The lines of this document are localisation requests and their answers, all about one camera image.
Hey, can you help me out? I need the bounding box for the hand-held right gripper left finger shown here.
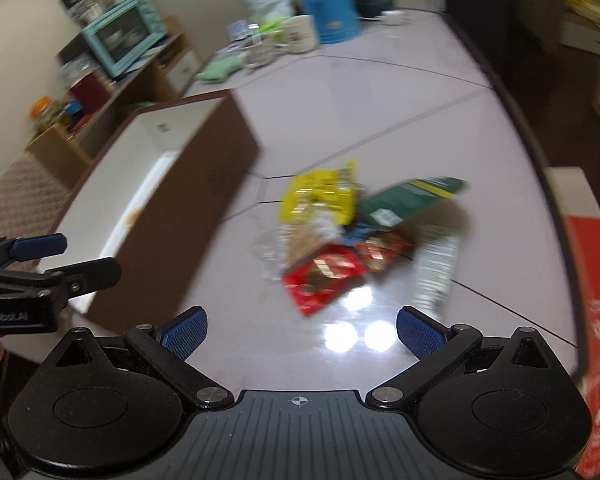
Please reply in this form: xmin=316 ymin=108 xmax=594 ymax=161
xmin=41 ymin=306 xmax=234 ymax=412

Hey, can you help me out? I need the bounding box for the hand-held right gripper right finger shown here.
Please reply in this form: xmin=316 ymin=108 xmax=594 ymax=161
xmin=365 ymin=305 xmax=563 ymax=412

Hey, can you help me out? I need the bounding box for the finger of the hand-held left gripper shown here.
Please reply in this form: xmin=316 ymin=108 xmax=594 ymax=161
xmin=0 ymin=233 xmax=67 ymax=269
xmin=42 ymin=257 xmax=122 ymax=307

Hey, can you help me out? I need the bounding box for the white printed packet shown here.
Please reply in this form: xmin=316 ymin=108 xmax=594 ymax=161
xmin=412 ymin=224 xmax=462 ymax=317

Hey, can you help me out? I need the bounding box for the small red packet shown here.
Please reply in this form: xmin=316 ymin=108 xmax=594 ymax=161
xmin=355 ymin=232 xmax=417 ymax=275

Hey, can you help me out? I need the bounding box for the red snack packet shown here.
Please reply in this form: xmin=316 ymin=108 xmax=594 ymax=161
xmin=281 ymin=244 xmax=369 ymax=319

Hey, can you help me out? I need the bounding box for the white cardboard box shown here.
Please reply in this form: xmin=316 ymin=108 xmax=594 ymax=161
xmin=55 ymin=88 xmax=262 ymax=335

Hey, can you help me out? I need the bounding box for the green card package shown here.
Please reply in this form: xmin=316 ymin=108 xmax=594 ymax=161
xmin=356 ymin=176 xmax=470 ymax=233

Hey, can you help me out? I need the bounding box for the bag of cotton swabs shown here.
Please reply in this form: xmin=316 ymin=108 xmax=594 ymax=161
xmin=254 ymin=215 xmax=342 ymax=282

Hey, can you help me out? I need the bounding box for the yellow snack packet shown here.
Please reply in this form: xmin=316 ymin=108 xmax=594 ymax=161
xmin=279 ymin=159 xmax=365 ymax=227

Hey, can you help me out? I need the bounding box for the quilted beige sofa cover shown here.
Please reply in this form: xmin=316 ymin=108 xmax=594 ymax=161
xmin=0 ymin=151 xmax=74 ymax=262

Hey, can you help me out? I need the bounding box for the jar with orange lid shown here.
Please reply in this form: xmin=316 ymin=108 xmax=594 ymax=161
xmin=31 ymin=96 xmax=55 ymax=127

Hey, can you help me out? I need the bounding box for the dark red box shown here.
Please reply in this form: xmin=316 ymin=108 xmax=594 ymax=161
xmin=69 ymin=70 xmax=114 ymax=112

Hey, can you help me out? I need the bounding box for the wooden cabinet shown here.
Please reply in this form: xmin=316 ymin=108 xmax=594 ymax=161
xmin=24 ymin=15 xmax=202 ymax=177

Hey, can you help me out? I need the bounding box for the teal toaster oven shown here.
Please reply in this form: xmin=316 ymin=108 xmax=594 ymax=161
xmin=81 ymin=0 xmax=169 ymax=82

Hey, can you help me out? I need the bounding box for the green folded cloth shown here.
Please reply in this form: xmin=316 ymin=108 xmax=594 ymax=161
xmin=194 ymin=54 xmax=244 ymax=84

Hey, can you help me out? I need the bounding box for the white mug with figures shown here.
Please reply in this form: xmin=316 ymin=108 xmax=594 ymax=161
xmin=281 ymin=14 xmax=318 ymax=54

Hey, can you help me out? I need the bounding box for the dark tall appliance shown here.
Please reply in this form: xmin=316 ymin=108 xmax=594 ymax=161
xmin=439 ymin=0 xmax=522 ymax=88

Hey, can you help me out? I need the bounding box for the blue thermos flask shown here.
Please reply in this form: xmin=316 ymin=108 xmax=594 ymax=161
xmin=288 ymin=0 xmax=359 ymax=46

